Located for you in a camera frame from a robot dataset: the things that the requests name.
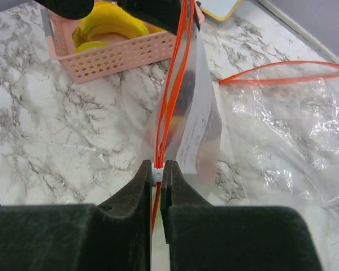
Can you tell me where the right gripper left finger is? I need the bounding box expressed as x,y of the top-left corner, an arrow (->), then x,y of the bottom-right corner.
99,160 -> 153,270

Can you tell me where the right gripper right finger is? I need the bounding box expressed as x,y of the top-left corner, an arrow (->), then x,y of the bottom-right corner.
160,160 -> 211,270

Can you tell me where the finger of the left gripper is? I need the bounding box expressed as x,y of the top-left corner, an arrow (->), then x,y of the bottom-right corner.
117,0 -> 181,35
35,0 -> 94,20

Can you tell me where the fake banana bunch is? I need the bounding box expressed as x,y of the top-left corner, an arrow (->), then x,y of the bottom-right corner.
72,1 -> 149,48

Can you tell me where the zip bag with red fruit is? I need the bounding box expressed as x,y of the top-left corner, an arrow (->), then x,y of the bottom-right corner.
140,1 -> 222,224

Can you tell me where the zip bag with yellow fruit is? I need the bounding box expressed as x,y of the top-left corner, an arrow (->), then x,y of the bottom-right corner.
219,61 -> 339,204

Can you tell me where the fake yellow mango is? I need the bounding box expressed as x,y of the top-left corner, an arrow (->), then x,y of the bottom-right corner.
73,41 -> 109,54

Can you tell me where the small whiteboard with writing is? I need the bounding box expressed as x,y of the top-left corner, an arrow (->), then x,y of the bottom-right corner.
198,0 -> 242,21

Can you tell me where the pink plastic basket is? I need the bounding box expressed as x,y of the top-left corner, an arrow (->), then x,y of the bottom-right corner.
41,5 -> 206,84

